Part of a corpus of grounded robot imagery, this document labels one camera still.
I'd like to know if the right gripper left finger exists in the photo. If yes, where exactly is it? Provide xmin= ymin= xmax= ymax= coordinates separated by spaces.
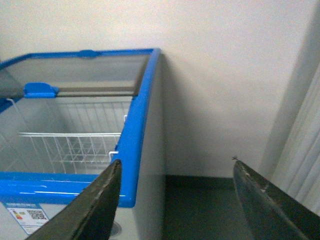
xmin=27 ymin=159 xmax=122 ymax=240

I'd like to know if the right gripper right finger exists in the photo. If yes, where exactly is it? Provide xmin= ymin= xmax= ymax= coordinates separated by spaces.
xmin=233 ymin=159 xmax=320 ymax=240

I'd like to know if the sliding glass freezer lid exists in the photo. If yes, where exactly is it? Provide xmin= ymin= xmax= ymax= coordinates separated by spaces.
xmin=0 ymin=54 xmax=150 ymax=98

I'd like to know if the oval temperature control panel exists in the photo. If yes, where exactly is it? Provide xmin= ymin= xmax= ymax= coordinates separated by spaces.
xmin=110 ymin=221 xmax=122 ymax=237

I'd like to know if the white curtain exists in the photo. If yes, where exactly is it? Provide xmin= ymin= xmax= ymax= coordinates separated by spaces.
xmin=271 ymin=72 xmax=320 ymax=215

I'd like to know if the blue energy label sticker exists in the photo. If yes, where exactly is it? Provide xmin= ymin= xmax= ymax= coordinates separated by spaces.
xmin=3 ymin=202 xmax=50 ymax=235

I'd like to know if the white chest freezer blue rim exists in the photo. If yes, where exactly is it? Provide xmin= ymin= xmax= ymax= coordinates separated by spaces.
xmin=0 ymin=48 xmax=165 ymax=240

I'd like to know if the white wire basket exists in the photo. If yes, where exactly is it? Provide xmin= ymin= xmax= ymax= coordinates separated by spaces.
xmin=0 ymin=97 xmax=131 ymax=174

